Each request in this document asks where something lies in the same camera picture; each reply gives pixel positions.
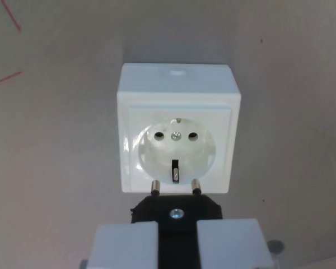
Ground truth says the black two-pin power plug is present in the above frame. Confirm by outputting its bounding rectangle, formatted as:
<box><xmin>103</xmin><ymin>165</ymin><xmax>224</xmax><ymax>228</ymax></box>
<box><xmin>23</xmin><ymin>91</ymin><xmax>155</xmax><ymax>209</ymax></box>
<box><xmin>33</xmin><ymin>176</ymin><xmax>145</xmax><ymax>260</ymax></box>
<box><xmin>130</xmin><ymin>179</ymin><xmax>223</xmax><ymax>269</ymax></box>

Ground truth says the white wall socket box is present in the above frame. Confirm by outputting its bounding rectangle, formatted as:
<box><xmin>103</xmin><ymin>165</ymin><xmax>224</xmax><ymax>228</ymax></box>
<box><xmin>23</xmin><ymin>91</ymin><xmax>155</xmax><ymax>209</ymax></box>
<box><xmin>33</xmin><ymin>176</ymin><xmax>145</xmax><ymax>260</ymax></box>
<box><xmin>116</xmin><ymin>62</ymin><xmax>243</xmax><ymax>195</ymax></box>

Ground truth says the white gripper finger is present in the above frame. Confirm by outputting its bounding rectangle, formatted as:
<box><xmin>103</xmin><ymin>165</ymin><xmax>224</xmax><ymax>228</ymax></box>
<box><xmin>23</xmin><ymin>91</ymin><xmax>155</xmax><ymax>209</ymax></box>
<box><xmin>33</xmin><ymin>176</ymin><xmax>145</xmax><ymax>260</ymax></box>
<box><xmin>197</xmin><ymin>219</ymin><xmax>276</xmax><ymax>269</ymax></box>
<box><xmin>80</xmin><ymin>221</ymin><xmax>160</xmax><ymax>269</ymax></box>

